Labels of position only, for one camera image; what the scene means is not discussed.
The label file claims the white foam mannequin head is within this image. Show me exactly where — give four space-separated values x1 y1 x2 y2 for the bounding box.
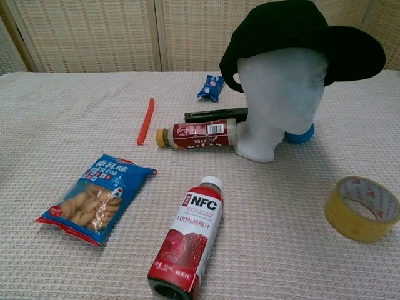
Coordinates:
234 47 329 163

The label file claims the black bucket hat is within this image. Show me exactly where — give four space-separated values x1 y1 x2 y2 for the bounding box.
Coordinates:
219 0 387 94

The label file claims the coffee bottle with red label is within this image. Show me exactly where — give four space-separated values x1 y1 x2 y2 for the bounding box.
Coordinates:
155 118 238 151

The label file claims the black rectangular box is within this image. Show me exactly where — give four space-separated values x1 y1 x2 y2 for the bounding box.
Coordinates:
184 107 249 123

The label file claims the red plastic stick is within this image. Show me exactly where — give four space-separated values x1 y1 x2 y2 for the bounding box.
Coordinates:
136 97 156 146

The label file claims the small blue snack packet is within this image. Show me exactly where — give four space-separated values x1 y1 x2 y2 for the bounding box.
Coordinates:
196 74 226 103

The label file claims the red NFC juice bottle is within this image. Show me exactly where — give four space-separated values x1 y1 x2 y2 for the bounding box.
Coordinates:
147 175 226 300

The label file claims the blue ball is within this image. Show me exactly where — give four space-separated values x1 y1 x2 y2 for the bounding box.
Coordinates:
285 122 314 146

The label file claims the blue cookie snack bag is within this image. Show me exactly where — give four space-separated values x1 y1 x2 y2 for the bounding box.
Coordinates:
34 153 158 248

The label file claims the white woven tablecloth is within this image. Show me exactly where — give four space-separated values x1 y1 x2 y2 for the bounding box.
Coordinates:
0 69 400 300

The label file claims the woven folding screen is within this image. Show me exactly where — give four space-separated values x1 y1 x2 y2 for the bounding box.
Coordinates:
0 0 400 76

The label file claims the yellow tape roll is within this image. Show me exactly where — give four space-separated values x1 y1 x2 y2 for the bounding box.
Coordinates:
324 176 400 244

